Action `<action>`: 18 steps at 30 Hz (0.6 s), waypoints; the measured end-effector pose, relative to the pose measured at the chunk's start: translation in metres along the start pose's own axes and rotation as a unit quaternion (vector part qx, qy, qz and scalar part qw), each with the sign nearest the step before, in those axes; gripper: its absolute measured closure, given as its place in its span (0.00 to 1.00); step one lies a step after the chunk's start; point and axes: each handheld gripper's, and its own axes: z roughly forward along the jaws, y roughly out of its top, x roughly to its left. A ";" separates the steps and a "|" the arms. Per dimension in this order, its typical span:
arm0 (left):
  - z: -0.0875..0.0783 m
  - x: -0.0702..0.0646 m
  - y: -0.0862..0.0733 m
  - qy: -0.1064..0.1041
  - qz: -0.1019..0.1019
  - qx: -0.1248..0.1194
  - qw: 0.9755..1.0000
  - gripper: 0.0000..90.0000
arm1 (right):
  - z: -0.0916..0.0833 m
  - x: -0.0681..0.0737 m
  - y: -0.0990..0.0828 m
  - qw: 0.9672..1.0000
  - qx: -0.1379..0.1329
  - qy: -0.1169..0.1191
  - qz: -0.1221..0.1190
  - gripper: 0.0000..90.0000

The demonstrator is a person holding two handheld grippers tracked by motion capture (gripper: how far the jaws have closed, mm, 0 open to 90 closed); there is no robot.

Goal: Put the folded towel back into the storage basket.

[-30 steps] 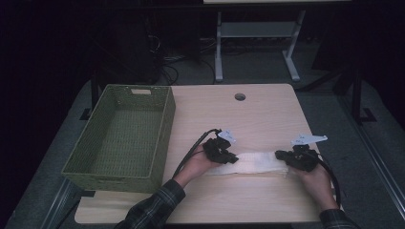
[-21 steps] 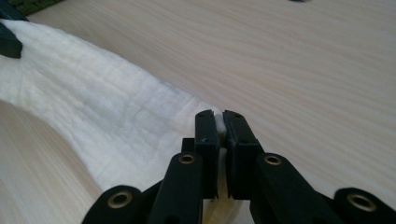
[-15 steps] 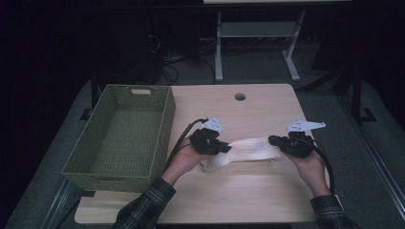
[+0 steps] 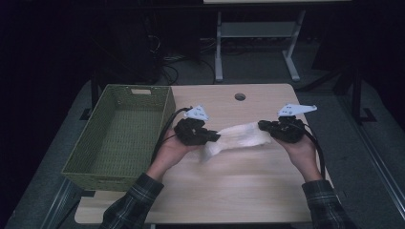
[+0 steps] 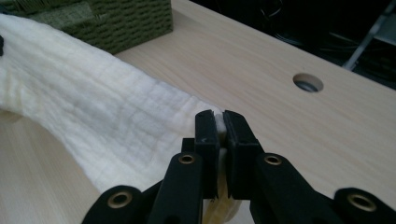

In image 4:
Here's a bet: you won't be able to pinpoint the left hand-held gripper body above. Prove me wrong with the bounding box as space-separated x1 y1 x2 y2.
173 104 211 147

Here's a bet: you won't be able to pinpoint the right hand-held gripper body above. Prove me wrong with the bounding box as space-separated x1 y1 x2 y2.
270 102 318 144

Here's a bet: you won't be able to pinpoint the white cloth with brown patches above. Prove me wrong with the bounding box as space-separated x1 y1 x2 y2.
199 121 273 163

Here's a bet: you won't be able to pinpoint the green woven basket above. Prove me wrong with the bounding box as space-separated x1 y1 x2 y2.
61 84 177 194

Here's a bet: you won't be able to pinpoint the person's left hand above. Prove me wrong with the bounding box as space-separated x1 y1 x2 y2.
146 128 201 183

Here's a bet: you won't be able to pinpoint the person's right hand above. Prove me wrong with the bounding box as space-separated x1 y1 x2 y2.
274 135 324 183

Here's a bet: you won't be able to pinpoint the dark metal stand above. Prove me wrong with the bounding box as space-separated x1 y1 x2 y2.
349 65 378 126
78 72 100 122

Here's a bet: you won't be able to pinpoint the white metal stand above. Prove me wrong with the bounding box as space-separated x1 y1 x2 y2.
214 9 307 83

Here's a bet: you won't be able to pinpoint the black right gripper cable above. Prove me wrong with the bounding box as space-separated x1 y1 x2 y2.
301 121 327 179

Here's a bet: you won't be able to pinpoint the black floor cables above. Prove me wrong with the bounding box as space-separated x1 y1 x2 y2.
144 31 218 86

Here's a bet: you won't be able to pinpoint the metal floor rail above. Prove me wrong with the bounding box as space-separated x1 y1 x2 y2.
337 94 405 220
40 177 84 229

